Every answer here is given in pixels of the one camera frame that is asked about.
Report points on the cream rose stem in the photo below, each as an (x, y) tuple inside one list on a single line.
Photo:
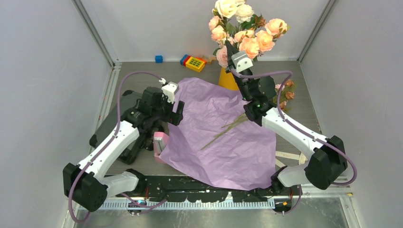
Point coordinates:
[(226, 8)]

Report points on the pink toy toaster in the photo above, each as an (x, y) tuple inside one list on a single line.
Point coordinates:
[(160, 141)]

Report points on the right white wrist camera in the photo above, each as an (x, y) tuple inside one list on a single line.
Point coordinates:
[(241, 61)]

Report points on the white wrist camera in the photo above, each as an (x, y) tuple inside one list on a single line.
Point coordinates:
[(169, 89), (241, 61)]

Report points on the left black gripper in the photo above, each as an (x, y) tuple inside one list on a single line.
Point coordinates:
[(172, 117)]

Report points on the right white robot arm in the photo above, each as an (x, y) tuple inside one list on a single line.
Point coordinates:
[(327, 162)]

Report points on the purple wrapping paper sheet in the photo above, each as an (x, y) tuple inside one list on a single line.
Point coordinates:
[(242, 158)]

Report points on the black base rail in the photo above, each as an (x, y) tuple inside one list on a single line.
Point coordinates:
[(181, 188)]

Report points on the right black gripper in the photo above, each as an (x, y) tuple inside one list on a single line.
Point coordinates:
[(230, 51)]

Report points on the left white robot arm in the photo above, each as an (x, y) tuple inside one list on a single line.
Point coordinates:
[(86, 183)]

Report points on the pink flower bouquet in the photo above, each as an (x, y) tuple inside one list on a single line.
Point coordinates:
[(286, 93)]

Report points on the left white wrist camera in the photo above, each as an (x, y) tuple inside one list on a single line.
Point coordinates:
[(169, 89)]

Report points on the beige ribbon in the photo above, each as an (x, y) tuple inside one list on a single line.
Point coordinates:
[(290, 157)]

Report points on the yellow vase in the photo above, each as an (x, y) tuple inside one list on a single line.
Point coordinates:
[(227, 80)]

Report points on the peach roses in vase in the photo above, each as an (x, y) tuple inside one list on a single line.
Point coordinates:
[(224, 29)]

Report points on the blue cube block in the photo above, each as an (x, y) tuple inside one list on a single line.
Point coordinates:
[(158, 59)]

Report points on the yellow toy block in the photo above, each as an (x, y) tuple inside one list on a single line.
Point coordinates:
[(194, 63)]

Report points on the peach rose stem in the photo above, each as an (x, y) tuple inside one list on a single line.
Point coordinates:
[(247, 42), (271, 32)]

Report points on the black hard case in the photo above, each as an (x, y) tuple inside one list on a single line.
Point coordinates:
[(128, 100)]

